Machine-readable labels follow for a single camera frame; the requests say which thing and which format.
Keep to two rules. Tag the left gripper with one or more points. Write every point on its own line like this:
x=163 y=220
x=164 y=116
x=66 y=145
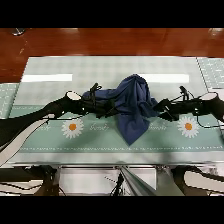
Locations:
x=100 y=107

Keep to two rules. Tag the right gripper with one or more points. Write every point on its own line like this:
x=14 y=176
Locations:
x=167 y=109

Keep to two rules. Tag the blue T-shirt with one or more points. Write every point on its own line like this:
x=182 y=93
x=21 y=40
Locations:
x=133 y=110

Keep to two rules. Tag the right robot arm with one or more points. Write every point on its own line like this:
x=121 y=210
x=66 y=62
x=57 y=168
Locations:
x=213 y=106

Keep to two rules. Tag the silver frame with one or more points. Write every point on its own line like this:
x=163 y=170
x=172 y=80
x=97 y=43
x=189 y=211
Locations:
x=140 y=186

